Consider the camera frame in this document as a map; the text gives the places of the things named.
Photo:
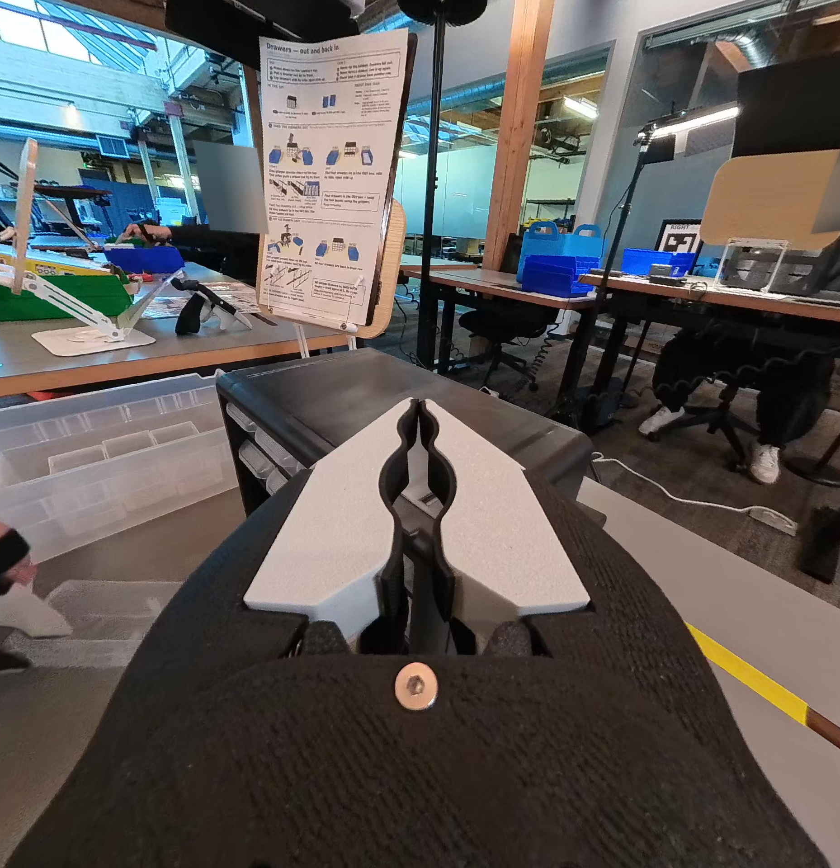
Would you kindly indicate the white articulated stand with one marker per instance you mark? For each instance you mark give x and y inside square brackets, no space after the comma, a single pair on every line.
[74,305]

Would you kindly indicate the tripod light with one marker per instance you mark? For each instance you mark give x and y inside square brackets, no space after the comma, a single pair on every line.
[623,224]

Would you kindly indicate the green box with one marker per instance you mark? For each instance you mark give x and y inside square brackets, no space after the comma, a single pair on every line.
[47,302]

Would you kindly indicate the clear case with black cabinet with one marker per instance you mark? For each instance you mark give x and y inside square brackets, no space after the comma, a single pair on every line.
[752,268]

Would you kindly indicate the printed papers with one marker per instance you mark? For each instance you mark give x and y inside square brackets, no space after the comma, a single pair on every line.
[169,305]

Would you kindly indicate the black box under desk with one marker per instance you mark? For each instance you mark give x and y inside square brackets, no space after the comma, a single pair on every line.
[600,407]

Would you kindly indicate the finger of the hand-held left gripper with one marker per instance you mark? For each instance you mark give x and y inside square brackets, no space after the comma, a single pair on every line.
[26,614]

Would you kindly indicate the long wooden desk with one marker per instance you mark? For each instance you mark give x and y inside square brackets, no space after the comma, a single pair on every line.
[732,298]

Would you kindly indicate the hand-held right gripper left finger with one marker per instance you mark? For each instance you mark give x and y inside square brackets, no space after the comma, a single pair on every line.
[325,536]

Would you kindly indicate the black white printed tag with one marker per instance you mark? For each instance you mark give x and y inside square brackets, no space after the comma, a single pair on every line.
[679,241]

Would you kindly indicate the wooden pillar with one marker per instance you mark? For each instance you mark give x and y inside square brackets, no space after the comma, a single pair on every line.
[522,135]

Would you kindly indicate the black overhead panel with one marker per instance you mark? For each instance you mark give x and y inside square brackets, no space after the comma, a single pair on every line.
[257,27]

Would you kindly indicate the small grey device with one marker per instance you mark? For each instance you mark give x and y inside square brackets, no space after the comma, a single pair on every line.
[666,274]

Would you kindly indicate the yellow tape strip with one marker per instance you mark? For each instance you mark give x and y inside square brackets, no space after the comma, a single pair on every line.
[745,671]

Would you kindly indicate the person's left hand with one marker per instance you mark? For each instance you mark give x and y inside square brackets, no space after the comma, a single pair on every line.
[25,573]

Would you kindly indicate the yellow box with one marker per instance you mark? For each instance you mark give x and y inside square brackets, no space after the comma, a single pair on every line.
[26,261]

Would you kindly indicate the clear plastic bin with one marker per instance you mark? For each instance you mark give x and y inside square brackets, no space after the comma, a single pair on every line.
[155,488]

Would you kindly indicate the white power strip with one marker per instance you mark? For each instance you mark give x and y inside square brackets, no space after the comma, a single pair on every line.
[774,522]

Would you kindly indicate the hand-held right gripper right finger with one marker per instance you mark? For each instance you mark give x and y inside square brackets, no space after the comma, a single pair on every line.
[508,542]

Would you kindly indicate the small clear drawer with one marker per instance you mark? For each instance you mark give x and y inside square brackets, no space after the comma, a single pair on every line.
[176,434]
[130,447]
[252,460]
[277,449]
[241,418]
[81,462]
[277,480]

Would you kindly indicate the idle hand-held gripper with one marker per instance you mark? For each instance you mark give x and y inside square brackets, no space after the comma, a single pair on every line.
[196,312]

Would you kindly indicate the black lamp pole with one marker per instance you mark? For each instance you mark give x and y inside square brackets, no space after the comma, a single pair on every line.
[432,203]

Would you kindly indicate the black office chair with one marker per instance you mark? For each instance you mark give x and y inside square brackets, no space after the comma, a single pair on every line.
[501,332]

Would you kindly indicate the black drawer cabinet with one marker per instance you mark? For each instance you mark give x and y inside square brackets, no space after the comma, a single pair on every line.
[366,390]

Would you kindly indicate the black swivel chair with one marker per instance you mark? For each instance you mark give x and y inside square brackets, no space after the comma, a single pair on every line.
[725,407]

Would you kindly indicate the black round stand base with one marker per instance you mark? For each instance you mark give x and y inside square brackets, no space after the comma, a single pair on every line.
[817,473]

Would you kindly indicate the grey table with wooden edge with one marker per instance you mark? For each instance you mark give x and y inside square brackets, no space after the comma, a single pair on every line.
[189,352]

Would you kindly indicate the rounded wooden board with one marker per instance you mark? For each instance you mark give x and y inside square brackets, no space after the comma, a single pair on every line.
[766,196]

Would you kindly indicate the wooden desk with black legs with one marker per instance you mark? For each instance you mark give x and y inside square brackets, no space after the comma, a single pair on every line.
[474,278]

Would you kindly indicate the blue bin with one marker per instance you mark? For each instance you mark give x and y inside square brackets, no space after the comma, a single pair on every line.
[145,259]

